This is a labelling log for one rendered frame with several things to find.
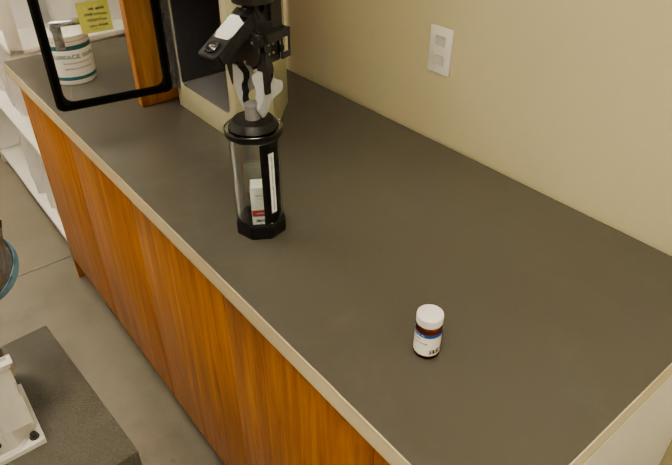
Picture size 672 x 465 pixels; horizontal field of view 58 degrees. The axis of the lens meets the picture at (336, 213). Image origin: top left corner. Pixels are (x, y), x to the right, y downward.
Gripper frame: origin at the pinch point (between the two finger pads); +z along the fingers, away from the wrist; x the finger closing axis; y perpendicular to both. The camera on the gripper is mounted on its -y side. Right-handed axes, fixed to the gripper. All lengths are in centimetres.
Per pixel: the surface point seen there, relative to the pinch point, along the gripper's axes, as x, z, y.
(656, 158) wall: -61, 10, 44
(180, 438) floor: 37, 120, -6
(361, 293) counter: -27.9, 25.7, -4.9
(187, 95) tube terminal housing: 54, 21, 30
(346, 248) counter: -18.2, 25.8, 4.2
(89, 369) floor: 84, 120, -6
